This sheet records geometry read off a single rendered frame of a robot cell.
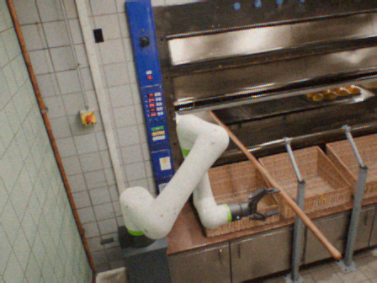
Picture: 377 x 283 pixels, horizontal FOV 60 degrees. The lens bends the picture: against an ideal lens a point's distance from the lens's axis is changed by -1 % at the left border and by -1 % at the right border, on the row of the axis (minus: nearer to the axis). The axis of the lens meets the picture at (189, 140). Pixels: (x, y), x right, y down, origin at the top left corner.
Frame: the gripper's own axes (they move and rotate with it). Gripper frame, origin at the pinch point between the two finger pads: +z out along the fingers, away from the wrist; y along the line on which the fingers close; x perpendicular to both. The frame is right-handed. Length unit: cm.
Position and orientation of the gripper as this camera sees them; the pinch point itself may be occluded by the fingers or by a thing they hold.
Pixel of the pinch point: (277, 200)
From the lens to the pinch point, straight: 173.6
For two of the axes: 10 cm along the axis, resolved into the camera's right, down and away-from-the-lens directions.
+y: 0.9, 8.9, 4.5
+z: 9.6, -1.9, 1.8
